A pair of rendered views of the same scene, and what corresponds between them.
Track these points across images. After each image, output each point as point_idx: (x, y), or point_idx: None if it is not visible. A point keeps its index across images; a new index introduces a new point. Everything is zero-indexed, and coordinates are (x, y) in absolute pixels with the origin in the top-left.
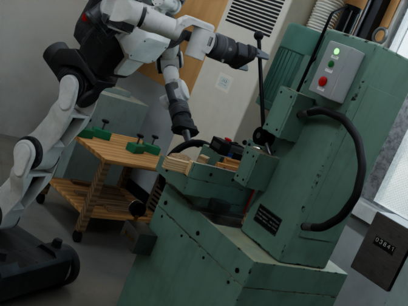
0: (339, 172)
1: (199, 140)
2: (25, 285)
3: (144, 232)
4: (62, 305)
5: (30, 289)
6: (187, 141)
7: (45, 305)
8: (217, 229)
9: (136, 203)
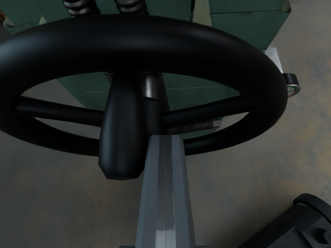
0: None
1: (153, 16)
2: (267, 229)
3: (266, 54)
4: (210, 235)
5: (256, 233)
6: (247, 44)
7: (228, 232)
8: None
9: (295, 75)
